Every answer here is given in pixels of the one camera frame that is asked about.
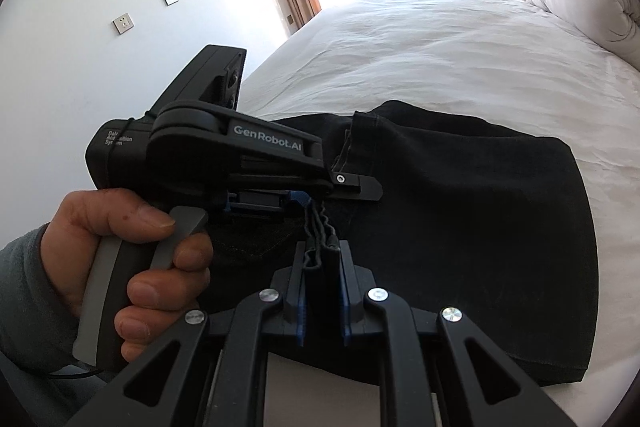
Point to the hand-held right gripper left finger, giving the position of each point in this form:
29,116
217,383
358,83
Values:
300,287

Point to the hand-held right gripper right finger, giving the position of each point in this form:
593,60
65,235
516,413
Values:
347,287

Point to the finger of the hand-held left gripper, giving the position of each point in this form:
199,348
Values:
270,204
355,189

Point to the black pants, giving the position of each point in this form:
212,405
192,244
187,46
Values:
450,232

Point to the person's left forearm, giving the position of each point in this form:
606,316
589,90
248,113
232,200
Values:
30,317

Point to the person's left hand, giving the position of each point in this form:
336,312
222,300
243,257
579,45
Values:
65,252

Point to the white bed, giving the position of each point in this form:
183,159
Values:
450,47

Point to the rolled white duvet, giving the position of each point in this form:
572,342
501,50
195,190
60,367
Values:
585,2

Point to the white wall socket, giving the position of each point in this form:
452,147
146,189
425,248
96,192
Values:
123,23

